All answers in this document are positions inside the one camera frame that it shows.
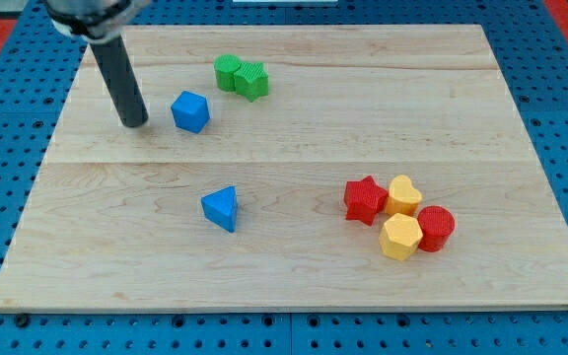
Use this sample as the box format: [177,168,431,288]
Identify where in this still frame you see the yellow heart block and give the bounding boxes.
[384,175,423,216]

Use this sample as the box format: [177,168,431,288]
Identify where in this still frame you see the red star block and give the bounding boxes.
[343,176,389,226]

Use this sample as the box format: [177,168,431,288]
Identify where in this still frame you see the green star block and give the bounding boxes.
[234,61,269,102]

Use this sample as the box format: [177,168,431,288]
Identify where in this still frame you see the blue cube block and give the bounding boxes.
[171,91,210,133]

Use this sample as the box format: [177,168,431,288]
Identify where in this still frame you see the light wooden board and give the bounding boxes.
[0,25,568,314]

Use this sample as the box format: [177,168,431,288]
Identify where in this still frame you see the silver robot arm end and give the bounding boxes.
[44,0,152,43]

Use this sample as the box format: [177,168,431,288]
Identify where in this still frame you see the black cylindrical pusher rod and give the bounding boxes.
[91,36,148,128]

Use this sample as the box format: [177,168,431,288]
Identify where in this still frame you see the yellow hexagon block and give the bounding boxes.
[379,213,423,261]

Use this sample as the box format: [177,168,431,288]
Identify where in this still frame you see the blue triangle block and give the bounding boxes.
[200,185,238,233]

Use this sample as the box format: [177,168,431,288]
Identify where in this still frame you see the red cylinder block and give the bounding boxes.
[417,205,456,252]

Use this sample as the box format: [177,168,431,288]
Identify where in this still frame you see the green cylinder block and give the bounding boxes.
[214,53,242,92]

